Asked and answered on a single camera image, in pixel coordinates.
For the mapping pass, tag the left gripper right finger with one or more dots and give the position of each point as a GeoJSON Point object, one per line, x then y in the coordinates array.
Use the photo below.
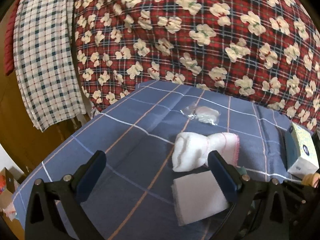
{"type": "Point", "coordinates": [242, 194]}

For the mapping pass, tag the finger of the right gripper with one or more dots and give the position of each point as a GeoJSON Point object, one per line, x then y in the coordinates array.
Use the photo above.
{"type": "Point", "coordinates": [300, 199]}

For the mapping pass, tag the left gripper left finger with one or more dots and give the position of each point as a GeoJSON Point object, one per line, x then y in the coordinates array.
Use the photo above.
{"type": "Point", "coordinates": [43, 220]}

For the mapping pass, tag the teal cloth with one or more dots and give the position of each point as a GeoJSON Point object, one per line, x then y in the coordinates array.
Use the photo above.
{"type": "Point", "coordinates": [241, 170]}

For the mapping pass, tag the white square pad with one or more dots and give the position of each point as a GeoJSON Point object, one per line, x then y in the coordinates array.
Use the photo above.
{"type": "Point", "coordinates": [196, 197]}

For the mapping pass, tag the white pink-trimmed towel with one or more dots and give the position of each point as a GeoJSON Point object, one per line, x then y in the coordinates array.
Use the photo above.
{"type": "Point", "coordinates": [191, 149]}

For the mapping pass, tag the clear plastic bag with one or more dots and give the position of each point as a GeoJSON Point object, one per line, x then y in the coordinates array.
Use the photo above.
{"type": "Point", "coordinates": [203, 114]}

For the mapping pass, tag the cardboard box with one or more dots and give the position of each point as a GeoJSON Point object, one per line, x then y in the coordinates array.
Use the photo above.
{"type": "Point", "coordinates": [9, 184]}

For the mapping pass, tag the blue plaid tablecloth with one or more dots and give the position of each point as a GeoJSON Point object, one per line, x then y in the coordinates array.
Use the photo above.
{"type": "Point", "coordinates": [132, 198]}

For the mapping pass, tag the red plaid bear blanket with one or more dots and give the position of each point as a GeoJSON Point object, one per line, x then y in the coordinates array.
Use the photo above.
{"type": "Point", "coordinates": [264, 51]}

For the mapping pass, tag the red quilted garment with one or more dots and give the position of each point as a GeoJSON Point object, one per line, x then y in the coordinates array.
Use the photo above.
{"type": "Point", "coordinates": [8, 62]}

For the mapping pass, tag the green white checkered cloth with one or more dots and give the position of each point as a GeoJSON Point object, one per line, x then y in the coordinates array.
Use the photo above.
{"type": "Point", "coordinates": [42, 50]}

